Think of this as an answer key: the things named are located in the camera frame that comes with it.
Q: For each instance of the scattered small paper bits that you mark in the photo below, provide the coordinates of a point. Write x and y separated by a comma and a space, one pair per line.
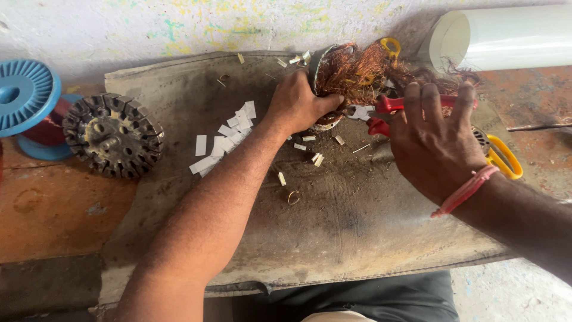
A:
298, 146

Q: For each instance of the person's left hand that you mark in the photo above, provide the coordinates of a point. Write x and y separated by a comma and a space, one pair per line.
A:
295, 107

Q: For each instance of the pink thread wristband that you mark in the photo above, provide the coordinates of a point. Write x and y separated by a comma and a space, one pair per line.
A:
467, 190

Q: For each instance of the white plastic pipe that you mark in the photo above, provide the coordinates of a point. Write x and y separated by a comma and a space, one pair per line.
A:
505, 38

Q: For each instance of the person's right hand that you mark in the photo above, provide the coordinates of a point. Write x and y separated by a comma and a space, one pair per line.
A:
433, 152

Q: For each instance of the thin metal rod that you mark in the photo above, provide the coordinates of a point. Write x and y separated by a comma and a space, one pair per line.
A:
538, 127

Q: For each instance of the bare dark metal stator core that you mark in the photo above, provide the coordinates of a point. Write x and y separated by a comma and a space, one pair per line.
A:
114, 134

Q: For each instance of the pile of white paper strips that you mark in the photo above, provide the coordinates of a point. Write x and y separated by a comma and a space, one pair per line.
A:
223, 143

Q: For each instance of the person's dark trousers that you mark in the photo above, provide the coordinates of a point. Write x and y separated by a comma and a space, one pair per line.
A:
357, 297

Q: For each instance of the motor stator with copper winding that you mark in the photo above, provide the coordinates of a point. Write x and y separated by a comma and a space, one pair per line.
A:
357, 69

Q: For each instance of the grey cloth mat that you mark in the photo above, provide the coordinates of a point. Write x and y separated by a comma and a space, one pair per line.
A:
357, 223

